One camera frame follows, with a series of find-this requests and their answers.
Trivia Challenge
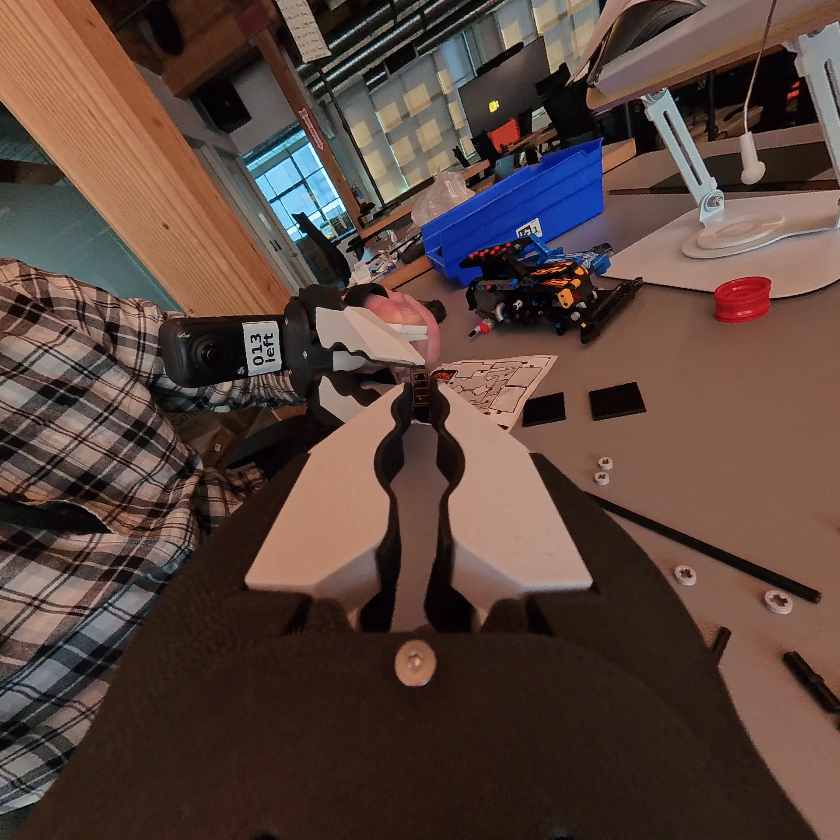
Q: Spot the long black axle rod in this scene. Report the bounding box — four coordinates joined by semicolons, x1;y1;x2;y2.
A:
587;493;823;605

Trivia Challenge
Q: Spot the person's plaid shirt torso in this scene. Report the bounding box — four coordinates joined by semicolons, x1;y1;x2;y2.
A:
0;257;309;811

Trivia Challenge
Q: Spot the black computer monitor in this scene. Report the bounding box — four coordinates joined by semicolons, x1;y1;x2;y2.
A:
458;36;553;142

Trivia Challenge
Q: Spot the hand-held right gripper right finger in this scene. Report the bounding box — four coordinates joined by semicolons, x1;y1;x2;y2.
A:
425;384;596;626

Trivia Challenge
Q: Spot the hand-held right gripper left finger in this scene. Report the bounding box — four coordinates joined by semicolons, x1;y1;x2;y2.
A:
243;384;422;632

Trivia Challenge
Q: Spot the blue black toy brick truck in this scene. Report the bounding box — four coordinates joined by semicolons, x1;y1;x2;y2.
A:
459;236;645;345

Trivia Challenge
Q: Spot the person's left forearm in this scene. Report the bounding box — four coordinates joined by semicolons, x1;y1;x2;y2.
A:
147;367;309;421

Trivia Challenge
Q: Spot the sticker sheet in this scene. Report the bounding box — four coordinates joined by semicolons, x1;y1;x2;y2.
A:
430;354;559;432

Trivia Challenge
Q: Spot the clear plastic bag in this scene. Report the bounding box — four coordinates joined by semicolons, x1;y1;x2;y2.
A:
411;172;475;225

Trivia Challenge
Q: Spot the white book stand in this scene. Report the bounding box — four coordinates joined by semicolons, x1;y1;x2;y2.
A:
586;0;840;299

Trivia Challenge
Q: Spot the blue storage bin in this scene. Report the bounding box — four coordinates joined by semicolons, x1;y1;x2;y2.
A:
421;139;605;288

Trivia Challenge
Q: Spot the black office chair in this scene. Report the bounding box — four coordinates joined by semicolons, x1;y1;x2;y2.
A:
292;211;352;290

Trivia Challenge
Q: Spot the red wheel rim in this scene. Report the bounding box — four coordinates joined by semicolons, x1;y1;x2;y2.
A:
714;276;773;324

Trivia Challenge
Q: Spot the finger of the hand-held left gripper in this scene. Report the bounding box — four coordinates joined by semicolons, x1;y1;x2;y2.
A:
316;304;429;376
317;375;398;426

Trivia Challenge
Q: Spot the white printed paper notice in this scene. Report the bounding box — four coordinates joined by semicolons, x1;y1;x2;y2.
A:
276;0;330;63

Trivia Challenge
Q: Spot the person's left hand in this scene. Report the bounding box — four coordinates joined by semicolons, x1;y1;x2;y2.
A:
364;292;442;388

